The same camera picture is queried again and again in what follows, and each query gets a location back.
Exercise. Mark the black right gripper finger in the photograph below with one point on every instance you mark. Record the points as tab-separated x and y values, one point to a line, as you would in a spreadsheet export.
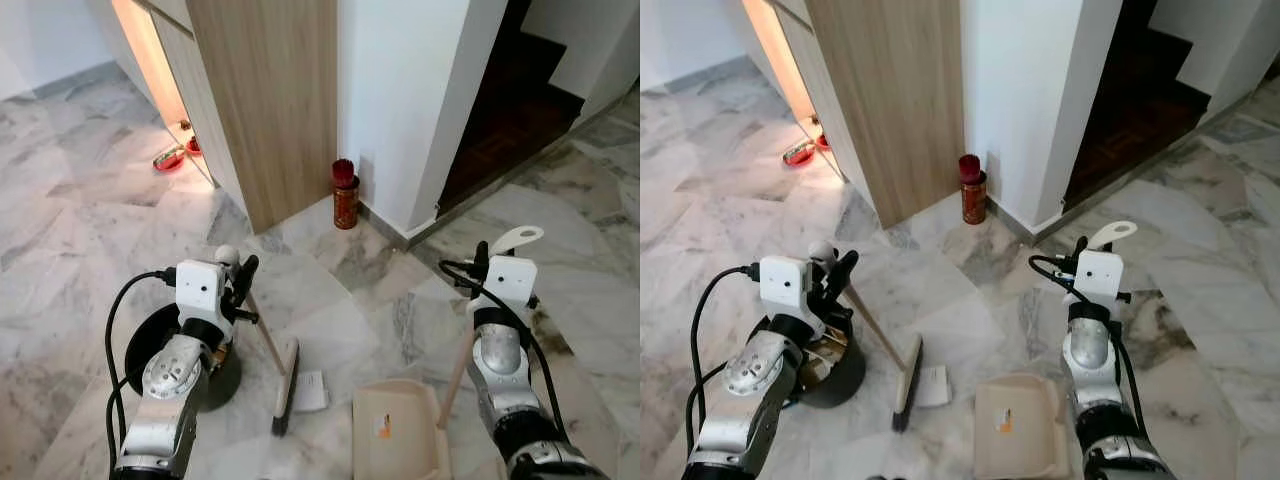
483	255

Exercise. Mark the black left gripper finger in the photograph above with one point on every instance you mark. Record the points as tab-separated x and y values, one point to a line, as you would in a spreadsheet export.
246	275
845	272

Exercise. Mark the wooden broom with black bristles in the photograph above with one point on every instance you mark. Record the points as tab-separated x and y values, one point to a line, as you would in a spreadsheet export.
908	385
287	385

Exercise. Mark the white paper sheet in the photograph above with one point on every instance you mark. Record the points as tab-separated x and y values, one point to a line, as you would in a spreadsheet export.
935	387
312	392

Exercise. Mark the black round trash bin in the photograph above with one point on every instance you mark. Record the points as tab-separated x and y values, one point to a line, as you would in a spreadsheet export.
140	340
845	378

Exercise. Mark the red tin can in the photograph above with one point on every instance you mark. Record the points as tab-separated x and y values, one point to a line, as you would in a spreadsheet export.
346	200
972	195

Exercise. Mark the red bowl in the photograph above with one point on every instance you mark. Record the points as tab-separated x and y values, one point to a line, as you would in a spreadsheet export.
168	159
798	154

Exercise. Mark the small red cup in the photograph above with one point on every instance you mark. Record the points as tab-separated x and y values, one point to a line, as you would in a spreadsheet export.
822	141
192	146

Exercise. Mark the dark wooden staircase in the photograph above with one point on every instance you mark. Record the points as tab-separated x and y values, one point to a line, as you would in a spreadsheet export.
510	110
1135	110

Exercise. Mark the light wooden cabinet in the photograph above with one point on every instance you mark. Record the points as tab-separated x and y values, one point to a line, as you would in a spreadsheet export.
270	100
890	100

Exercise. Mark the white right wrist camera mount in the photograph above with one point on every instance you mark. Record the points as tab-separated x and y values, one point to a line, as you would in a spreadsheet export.
512	283
1098	277

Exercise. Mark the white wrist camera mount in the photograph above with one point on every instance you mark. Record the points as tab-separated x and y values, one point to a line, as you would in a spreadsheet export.
783	282
200	288
512	283
1098	277

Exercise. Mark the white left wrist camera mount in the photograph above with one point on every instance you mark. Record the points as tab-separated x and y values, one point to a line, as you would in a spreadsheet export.
200	288
783	282

